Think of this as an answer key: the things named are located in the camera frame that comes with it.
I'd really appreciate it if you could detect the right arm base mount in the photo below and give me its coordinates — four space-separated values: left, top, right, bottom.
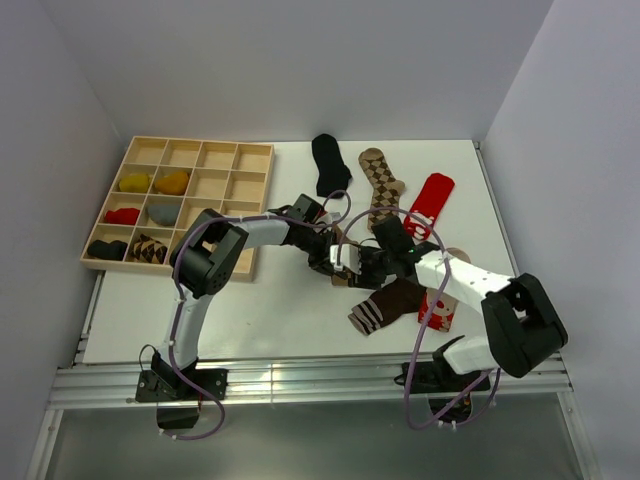
394 360 497 427

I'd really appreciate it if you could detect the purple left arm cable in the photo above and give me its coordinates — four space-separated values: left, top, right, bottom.
167 189 351 442

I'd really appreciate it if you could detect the rolled red sock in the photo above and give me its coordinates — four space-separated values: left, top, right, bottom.
104 207 140 226

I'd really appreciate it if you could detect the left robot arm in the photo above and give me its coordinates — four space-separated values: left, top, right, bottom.
151 195 337 399

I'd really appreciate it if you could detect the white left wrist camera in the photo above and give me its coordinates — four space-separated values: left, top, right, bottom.
316 212 344 228

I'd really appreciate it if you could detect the rolled argyle sock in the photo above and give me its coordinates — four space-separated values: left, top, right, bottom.
130 233 168 265

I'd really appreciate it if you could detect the dark brown striped sock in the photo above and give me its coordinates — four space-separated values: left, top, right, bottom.
348 278 426 336

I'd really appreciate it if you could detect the rolled grey sock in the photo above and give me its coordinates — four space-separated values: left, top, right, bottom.
146 203 181 227

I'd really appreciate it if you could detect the aluminium frame rail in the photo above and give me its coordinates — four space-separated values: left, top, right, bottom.
47 349 574 411

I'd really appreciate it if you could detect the wooden compartment tray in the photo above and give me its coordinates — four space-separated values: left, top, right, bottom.
81 136 274 275

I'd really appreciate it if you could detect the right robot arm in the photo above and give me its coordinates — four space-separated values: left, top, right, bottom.
332 216 568 390

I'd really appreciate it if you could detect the rolled orange sock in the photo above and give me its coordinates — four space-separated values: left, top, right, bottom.
154 171 190 196

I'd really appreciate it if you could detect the brown argyle sock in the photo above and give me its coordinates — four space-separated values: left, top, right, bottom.
358 148 405 231

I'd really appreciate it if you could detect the tan ribbed sock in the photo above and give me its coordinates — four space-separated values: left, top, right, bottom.
331 273 357 288

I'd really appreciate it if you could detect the rolled black sock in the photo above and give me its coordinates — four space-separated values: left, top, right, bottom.
87 240 128 261

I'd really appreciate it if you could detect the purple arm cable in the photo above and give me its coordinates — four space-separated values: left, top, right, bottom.
167 189 351 442
335 208 502 431

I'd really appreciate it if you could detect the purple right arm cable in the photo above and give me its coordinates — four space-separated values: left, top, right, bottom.
335 208 502 431

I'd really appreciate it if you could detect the rolled yellow sock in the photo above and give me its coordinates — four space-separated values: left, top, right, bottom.
118 173 151 194

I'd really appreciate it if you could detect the red reindeer sock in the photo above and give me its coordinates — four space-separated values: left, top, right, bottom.
417 247 472 333
403 173 455 241

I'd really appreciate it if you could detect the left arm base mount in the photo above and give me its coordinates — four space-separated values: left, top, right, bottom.
134 369 228 430

